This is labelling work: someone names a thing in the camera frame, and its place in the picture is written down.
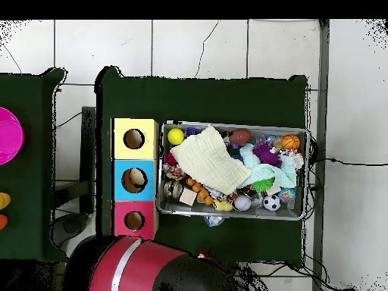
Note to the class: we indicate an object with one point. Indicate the brown toy football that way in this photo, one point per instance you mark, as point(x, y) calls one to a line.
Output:
point(240, 137)

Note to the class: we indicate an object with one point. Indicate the small wooden block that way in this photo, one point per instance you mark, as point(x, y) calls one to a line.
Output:
point(188, 197)

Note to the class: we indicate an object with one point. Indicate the clear plastic packet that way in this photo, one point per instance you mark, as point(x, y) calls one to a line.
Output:
point(213, 221)

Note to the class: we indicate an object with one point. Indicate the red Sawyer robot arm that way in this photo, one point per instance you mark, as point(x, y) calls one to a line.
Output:
point(145, 270)

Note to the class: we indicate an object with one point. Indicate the cream yellow cloth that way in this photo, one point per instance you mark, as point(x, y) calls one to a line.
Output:
point(208, 159)

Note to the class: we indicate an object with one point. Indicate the orange toy basketball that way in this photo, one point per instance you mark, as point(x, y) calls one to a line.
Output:
point(291, 142)

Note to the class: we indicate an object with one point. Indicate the dark green side table cloth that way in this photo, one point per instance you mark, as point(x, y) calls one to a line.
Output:
point(27, 176)

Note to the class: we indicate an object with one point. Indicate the green spiky ball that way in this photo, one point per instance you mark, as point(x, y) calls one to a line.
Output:
point(262, 185)

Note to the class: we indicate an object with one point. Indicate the yellow ball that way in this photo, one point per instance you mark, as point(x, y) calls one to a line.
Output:
point(176, 136)

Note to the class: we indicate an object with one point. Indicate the white ball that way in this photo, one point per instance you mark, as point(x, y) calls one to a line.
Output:
point(242, 203)

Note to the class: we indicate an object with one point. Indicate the clear mesh bin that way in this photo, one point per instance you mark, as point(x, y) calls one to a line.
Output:
point(233, 214)

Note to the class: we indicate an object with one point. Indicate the mint green cloth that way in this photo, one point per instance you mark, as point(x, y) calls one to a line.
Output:
point(273, 174)

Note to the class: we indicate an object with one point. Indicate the magenta plate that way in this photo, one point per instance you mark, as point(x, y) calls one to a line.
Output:
point(9, 136)

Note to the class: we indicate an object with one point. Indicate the purple spiky toy with eyes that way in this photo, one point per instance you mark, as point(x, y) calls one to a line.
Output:
point(267, 154)

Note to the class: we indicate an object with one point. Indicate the small soccer ball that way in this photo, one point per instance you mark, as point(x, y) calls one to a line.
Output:
point(272, 203)

